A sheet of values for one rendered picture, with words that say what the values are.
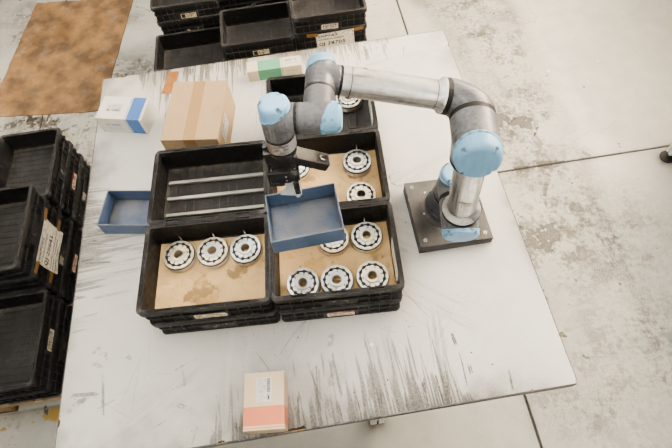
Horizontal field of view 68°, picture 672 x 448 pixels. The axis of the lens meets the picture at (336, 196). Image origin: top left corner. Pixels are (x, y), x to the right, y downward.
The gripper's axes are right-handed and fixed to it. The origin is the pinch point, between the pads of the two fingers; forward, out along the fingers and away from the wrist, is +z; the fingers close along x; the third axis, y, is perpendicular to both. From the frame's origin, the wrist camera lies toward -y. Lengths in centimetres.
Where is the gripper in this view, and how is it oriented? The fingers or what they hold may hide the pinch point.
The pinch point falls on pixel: (300, 192)
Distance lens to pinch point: 141.5
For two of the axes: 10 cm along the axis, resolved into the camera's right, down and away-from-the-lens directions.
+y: -9.9, 1.3, -0.1
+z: 0.7, 5.8, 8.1
